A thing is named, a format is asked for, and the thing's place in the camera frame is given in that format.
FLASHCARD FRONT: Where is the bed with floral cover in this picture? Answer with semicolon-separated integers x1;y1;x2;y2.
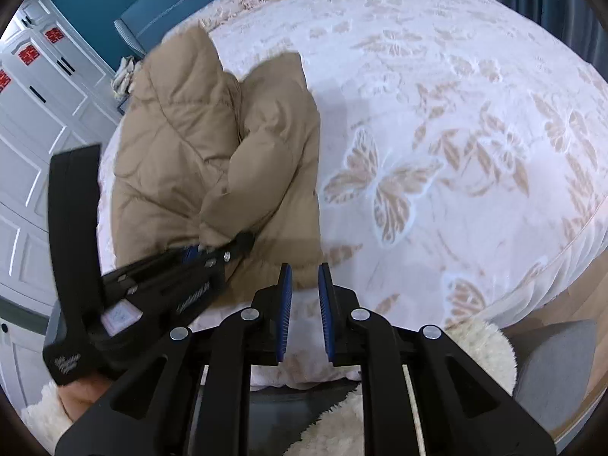
97;0;608;388

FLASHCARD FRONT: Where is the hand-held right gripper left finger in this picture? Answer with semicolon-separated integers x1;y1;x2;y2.
54;263;293;456

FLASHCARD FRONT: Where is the cream fluffy rug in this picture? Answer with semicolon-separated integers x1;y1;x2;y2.
23;317;518;456

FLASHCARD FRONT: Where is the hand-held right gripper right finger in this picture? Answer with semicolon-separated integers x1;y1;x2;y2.
317;262;556;456

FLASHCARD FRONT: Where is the brown quilted jacket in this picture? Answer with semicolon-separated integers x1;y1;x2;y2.
111;26;323;291

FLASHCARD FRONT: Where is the person's left forearm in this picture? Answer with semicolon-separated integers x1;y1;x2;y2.
59;379;115;424

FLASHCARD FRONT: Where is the white wardrobe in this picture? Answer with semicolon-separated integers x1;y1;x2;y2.
0;0;125;407

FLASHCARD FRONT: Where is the grey upholstered chair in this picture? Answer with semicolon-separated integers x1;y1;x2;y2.
514;318;600;434

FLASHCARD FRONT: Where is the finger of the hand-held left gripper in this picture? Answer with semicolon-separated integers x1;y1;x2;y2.
142;233;255;317
102;246;203;295

